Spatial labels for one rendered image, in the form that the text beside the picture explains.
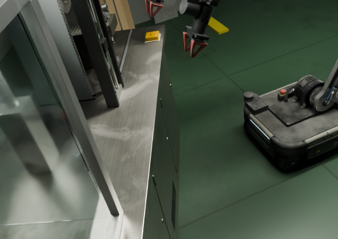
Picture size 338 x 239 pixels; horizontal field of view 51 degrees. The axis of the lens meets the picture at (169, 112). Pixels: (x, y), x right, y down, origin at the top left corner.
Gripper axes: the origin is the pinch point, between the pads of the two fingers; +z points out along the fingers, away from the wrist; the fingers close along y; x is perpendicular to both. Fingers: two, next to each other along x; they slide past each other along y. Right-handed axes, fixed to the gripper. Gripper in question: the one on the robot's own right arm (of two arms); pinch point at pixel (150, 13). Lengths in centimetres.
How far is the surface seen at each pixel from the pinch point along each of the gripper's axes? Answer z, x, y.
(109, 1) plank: 40, 32, -179
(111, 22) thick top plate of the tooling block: 11.2, -15.6, -9.1
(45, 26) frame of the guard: -17, -64, 102
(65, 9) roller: -1, -47, 28
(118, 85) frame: 24.8, -20.7, 37.5
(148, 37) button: 12.8, 2.7, 0.3
